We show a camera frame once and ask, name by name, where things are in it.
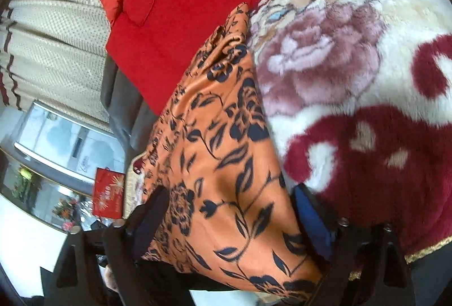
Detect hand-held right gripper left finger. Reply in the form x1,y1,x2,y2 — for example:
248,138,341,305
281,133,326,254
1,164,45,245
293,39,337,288
40,185,171,306

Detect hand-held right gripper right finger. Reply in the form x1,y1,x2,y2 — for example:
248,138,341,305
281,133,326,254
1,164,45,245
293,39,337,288
292,183,418,306

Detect orange floral garment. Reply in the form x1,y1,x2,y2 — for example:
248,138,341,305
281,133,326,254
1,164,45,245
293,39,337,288
139,3,333,305

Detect red gift bag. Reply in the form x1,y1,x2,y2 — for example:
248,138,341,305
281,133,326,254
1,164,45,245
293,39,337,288
92,168,127,220

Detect flower bouquet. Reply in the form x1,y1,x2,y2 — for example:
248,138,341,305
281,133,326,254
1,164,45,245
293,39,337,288
52,198,80,222

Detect grey headboard cushion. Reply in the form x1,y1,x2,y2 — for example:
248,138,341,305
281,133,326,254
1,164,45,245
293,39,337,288
100,55,159,155

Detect glass window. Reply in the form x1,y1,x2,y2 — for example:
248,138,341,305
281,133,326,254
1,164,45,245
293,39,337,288
14,99,126,183

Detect floral fleece blanket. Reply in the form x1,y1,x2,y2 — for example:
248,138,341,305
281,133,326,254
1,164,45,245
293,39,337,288
123,0,452,278

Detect red cloth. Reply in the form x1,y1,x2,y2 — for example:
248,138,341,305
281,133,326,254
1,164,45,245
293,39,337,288
106,0,329,116

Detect beige curtain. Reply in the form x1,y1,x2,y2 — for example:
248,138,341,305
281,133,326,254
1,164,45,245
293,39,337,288
0,0,152,134

